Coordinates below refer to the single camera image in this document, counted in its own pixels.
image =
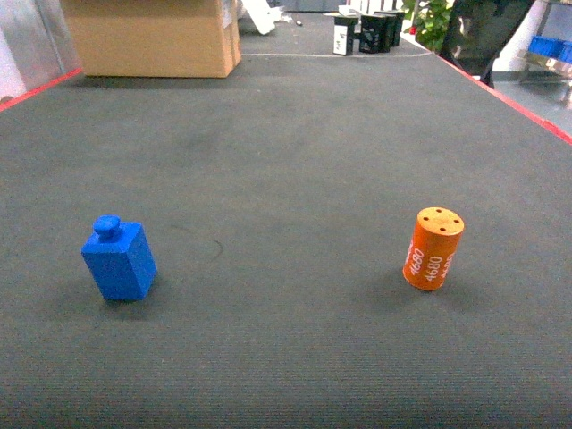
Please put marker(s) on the orange cylindrical cap 4680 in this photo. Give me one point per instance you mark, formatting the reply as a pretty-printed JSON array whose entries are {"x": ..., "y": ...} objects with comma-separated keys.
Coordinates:
[{"x": 433, "y": 245}]

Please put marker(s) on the dark grey conveyor belt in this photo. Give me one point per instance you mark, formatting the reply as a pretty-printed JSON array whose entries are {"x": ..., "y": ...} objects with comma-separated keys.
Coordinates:
[{"x": 279, "y": 204}]

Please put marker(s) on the blue block part with knob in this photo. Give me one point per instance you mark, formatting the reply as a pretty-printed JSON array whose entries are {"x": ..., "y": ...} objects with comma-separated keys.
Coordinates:
[{"x": 119, "y": 258}]

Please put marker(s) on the black box rear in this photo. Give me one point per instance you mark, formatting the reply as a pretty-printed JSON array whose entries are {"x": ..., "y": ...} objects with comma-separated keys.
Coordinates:
[{"x": 394, "y": 25}]

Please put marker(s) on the white object behind box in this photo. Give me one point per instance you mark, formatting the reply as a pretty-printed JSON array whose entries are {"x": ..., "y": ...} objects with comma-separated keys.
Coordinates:
[{"x": 262, "y": 14}]

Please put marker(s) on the green potted plant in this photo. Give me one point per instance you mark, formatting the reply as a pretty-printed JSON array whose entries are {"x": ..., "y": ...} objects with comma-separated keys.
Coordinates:
[{"x": 427, "y": 22}]

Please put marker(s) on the black and white box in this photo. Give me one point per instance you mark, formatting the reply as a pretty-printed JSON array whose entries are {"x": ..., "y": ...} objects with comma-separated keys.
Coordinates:
[{"x": 343, "y": 35}]

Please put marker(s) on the large cardboard box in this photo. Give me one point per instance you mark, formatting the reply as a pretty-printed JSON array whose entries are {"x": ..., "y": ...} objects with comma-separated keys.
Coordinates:
[{"x": 155, "y": 39}]

